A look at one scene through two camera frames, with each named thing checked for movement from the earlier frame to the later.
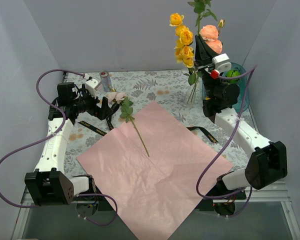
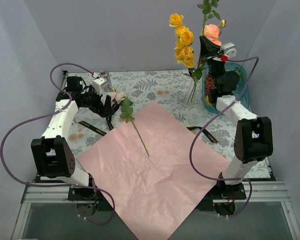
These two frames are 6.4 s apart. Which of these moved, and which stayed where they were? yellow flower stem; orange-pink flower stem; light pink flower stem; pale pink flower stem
Moved: pale pink flower stem
Stayed: yellow flower stem; light pink flower stem; orange-pink flower stem
